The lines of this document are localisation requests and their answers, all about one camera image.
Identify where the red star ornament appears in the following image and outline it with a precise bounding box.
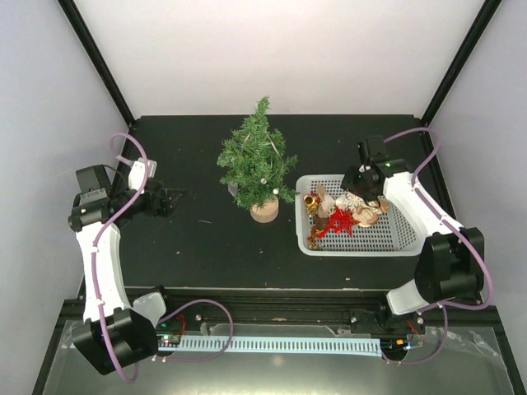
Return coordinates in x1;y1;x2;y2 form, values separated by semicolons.
316;208;359;239

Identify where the white perforated plastic basket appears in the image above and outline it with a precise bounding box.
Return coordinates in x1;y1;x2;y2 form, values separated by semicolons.
295;174;424;258

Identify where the white bulb light string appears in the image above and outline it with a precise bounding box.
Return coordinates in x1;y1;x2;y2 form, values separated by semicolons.
238;131;285;197

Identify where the small green christmas tree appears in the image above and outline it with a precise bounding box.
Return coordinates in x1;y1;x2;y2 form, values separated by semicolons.
217;96;298;224

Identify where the white snowflake ornament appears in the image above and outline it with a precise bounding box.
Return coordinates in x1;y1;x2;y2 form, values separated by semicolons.
335;192;368;212

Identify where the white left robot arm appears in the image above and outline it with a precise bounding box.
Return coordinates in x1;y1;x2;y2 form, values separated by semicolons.
68;159;184;375

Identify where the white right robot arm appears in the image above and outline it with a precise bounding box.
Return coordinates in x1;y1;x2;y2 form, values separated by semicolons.
341;136;494;332

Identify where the clear plastic battery box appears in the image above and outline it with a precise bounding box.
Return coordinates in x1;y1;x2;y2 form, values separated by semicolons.
227;183;239;197

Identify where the burlap bow with berries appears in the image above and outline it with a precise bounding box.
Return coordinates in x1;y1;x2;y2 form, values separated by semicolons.
315;184;335;218

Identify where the gold bell ornament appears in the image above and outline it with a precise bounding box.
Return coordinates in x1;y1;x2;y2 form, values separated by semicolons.
303;193;320;216

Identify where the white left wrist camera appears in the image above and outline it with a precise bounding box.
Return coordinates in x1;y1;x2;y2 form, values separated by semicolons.
116;156;157;190

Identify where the black frame post back right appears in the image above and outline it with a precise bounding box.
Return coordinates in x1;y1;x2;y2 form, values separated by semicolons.
421;0;502;126

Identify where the black frame post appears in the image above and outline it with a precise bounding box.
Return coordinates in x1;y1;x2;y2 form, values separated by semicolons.
421;0;502;126
58;0;136;128

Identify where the white slotted cable duct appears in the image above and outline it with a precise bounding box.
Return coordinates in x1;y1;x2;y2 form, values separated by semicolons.
157;334;382;357

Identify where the black frame post back left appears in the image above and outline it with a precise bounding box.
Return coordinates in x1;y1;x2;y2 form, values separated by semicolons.
58;0;136;128

